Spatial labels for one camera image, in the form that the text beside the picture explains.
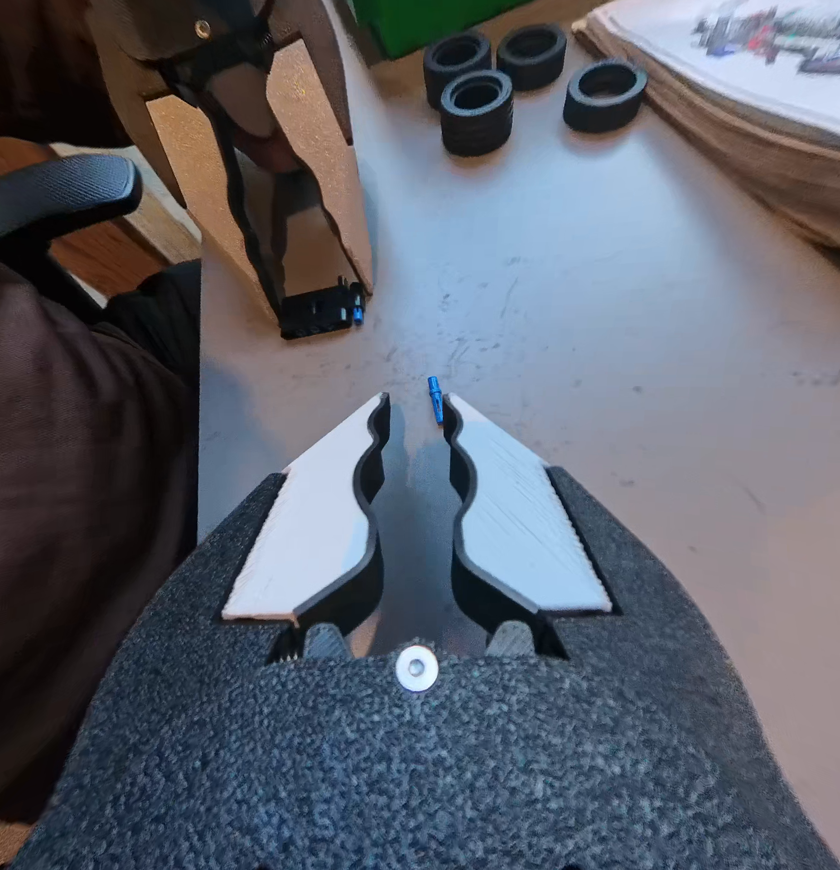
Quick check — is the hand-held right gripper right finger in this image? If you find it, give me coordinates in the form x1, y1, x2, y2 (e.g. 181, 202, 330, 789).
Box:
442, 393, 614, 626

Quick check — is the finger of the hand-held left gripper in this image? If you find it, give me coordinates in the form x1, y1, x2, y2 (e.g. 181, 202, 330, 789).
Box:
140, 88, 288, 326
260, 0, 375, 298

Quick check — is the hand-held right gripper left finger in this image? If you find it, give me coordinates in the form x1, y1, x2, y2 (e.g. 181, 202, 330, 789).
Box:
222, 392, 392, 640

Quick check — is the black toy brick assembly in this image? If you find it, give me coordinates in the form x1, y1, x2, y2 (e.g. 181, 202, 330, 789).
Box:
279, 275, 368, 341

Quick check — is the person's left forearm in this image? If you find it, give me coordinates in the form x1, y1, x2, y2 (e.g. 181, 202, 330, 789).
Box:
0, 0, 132, 149

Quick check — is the white desk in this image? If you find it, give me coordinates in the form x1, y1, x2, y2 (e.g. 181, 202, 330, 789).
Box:
145, 0, 840, 870

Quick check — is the black toy tyre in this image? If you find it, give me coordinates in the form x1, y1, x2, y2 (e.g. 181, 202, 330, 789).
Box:
440, 69, 515, 158
423, 30, 494, 110
496, 22, 569, 92
563, 59, 649, 133

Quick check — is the green box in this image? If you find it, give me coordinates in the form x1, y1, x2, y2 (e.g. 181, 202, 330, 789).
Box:
344, 0, 538, 60

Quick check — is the open instruction book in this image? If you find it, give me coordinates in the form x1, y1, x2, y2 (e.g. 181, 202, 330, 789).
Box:
571, 0, 840, 256

